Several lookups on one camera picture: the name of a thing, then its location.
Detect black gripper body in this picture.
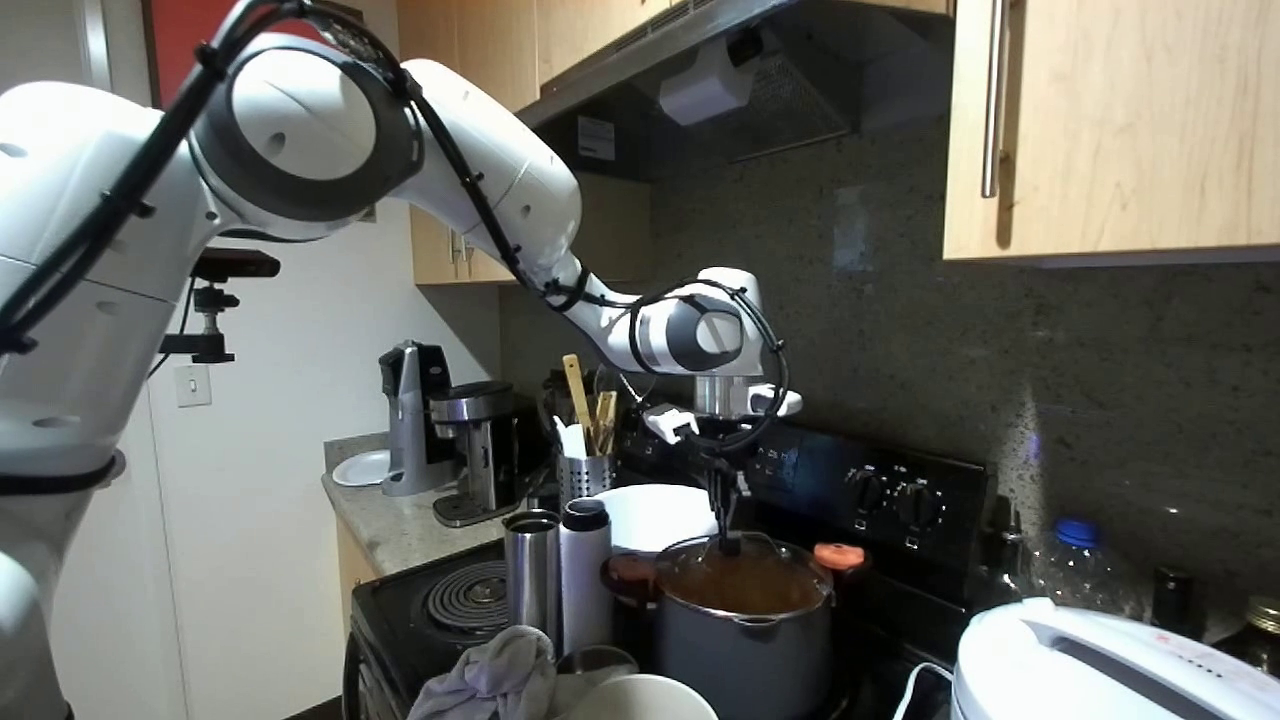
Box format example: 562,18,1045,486
694,412,760,514

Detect steel pot with orange handles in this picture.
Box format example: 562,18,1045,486
603,530,870,720

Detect white round plate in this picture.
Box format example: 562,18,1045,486
592,479,725,561

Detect wooden spoon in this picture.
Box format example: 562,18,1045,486
592,386,624,459

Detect mesh utensil holder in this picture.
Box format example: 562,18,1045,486
554,453,619,510

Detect white utensil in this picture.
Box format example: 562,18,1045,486
549,412,592,465

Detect wooden spatula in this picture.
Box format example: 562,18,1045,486
554,348,600,439

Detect white ceramic bowl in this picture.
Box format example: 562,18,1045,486
582,668,725,720

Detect stainless steel tumbler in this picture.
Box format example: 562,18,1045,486
500,510,562,642

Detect steel drip coffee machine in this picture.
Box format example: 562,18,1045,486
427,382,536,530

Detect electric coil burner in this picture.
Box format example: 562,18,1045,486
418,556,521,635

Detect white crumpled cloth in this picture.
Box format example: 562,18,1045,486
403,620,562,720

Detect black steel coffee maker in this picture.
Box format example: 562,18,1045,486
377,340,464,499

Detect black electric stove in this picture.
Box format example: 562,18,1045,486
339,422,1001,720

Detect clear bottle with blue cap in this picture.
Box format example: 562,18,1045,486
1034,518,1119,613

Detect white kitchen appliance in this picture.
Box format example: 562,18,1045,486
946,598,1280,720

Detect white saucer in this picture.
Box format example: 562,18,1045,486
329,450,401,492

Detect range hood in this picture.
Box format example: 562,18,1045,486
514,0,958,188

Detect white hood lamp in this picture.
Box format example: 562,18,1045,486
657,35,760,132

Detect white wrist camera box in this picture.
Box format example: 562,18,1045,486
641,401,705,453

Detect white appliance cord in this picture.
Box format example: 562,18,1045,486
886,655,958,720

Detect steel cabinet handle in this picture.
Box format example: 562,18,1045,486
977,0,1018,206

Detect light wooden wall cabinet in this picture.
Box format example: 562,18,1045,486
941,0,1280,265
391,0,689,292

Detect white wall switch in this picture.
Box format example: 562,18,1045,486
175,365,218,412

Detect black camera on mount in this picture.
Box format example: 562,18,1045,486
156,244,282,370

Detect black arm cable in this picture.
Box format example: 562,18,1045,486
0,0,797,465

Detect red wall poster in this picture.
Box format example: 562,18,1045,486
138,0,339,108

